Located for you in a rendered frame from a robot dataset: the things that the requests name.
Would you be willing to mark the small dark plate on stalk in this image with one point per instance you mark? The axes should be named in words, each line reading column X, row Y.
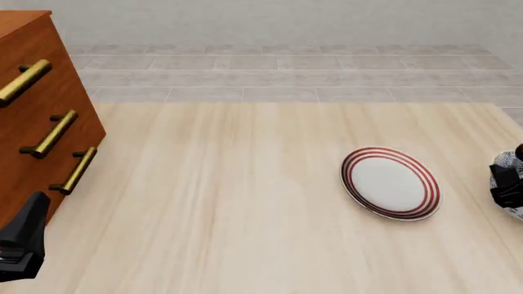
column 519, row 151

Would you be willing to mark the white plate with red rings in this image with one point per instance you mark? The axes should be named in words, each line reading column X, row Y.
column 390, row 183

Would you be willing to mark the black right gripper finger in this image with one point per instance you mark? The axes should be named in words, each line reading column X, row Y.
column 508, row 197
column 506, row 175

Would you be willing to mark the wooden cabinet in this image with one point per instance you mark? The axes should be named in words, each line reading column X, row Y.
column 37, row 128

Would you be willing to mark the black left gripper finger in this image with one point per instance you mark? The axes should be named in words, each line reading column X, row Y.
column 29, row 219

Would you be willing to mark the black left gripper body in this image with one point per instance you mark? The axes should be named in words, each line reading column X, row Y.
column 18, row 260

